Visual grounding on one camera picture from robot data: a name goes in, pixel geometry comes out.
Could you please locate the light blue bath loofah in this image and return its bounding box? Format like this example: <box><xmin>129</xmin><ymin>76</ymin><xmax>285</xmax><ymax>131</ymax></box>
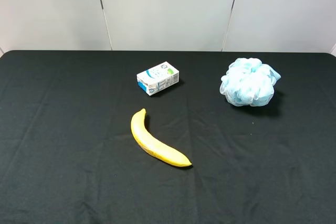
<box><xmin>219</xmin><ymin>58</ymin><xmax>281</xmax><ymax>106</ymax></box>

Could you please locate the white blue milk carton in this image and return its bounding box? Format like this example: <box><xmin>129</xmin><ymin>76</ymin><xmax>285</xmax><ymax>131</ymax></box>
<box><xmin>137</xmin><ymin>61</ymin><xmax>180</xmax><ymax>96</ymax></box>

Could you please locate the yellow banana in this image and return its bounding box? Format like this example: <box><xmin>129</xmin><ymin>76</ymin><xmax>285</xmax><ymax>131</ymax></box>
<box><xmin>131</xmin><ymin>109</ymin><xmax>192</xmax><ymax>167</ymax></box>

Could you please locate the black tablecloth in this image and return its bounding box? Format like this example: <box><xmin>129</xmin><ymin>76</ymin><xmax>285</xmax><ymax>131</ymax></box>
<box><xmin>1</xmin><ymin>50</ymin><xmax>335</xmax><ymax>223</ymax></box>

